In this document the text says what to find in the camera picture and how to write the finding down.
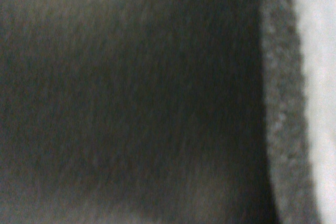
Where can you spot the black frying pan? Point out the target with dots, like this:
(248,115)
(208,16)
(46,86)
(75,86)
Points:
(133,111)

